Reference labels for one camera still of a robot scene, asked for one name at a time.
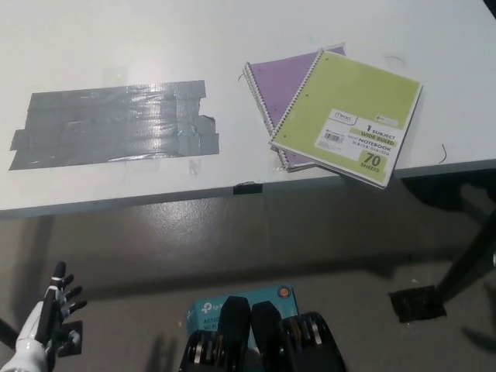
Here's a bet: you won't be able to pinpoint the white and black left hand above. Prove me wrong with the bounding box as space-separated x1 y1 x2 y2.
16 261 88 350

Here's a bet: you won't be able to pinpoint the green spiral notebook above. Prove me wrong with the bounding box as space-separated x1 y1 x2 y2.
268 48 424 191

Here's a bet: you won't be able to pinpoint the black robot body blocks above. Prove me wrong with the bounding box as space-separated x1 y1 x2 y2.
181 296 348 372

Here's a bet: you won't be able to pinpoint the black table leg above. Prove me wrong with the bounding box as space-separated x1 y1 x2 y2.
433 208 496 307
0 316 20 344

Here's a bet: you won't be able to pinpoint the teal router box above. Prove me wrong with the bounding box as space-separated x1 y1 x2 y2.
187 285 300 350

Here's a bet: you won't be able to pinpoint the small black tape strip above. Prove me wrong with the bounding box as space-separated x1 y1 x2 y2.
233 181 264 195

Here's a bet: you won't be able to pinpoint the purple spiral notebook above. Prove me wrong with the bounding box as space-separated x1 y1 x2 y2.
242 43 347 174

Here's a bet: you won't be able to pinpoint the large black floor tape patch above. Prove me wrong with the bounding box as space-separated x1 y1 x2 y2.
388 284 447 323

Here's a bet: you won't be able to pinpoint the grey duct tape patch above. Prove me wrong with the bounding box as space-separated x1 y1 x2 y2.
7 79 221 171

